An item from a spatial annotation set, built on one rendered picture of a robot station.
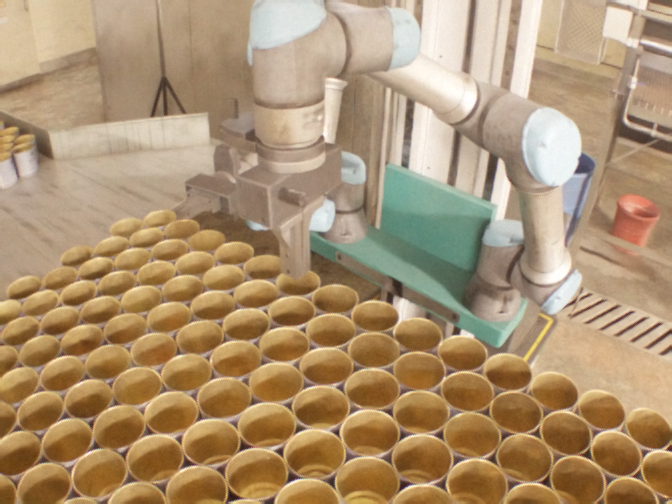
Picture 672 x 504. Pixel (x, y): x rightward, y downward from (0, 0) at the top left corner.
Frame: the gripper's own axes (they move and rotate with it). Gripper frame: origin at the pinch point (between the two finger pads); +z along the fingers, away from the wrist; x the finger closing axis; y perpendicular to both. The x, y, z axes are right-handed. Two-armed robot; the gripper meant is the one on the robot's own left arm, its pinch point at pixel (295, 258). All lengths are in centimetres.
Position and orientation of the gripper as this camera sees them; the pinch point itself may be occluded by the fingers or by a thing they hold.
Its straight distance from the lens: 64.6
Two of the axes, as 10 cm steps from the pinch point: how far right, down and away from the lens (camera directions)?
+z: 0.0, 8.3, 5.6
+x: 5.7, -4.6, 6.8
